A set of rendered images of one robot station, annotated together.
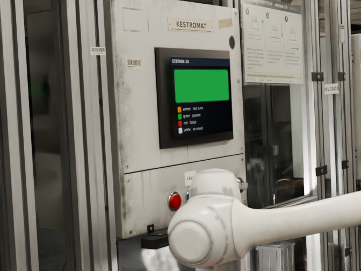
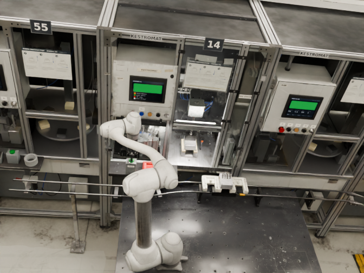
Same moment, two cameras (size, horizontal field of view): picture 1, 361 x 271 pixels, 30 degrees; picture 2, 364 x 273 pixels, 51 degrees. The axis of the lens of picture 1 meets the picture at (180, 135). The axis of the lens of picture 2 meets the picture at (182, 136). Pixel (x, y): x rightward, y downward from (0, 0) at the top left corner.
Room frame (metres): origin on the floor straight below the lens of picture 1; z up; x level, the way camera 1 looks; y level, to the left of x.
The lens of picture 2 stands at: (0.08, -1.72, 3.10)
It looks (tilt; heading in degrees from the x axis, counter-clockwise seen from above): 41 degrees down; 44
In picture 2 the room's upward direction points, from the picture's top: 10 degrees clockwise
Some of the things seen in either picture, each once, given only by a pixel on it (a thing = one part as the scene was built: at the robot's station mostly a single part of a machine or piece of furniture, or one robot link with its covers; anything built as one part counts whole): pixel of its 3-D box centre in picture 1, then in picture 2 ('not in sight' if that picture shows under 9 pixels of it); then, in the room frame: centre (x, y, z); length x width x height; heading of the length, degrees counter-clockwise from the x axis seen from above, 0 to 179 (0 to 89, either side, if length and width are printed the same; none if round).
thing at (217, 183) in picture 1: (214, 209); (131, 122); (1.30, -0.06, 1.41); 0.13 x 0.11 x 0.16; 167
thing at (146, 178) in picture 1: (146, 113); (144, 83); (1.48, 0.07, 1.60); 0.42 x 0.29 x 0.46; 142
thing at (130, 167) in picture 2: not in sight; (131, 165); (1.31, -0.05, 0.97); 0.08 x 0.08 x 0.12; 52
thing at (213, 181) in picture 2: not in sight; (223, 186); (1.88, -0.55, 0.84); 0.36 x 0.14 x 0.10; 142
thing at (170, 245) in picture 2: not in sight; (170, 247); (1.17, -0.74, 0.85); 0.18 x 0.16 x 0.22; 167
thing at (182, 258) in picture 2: not in sight; (171, 257); (1.20, -0.75, 0.71); 0.22 x 0.18 x 0.06; 142
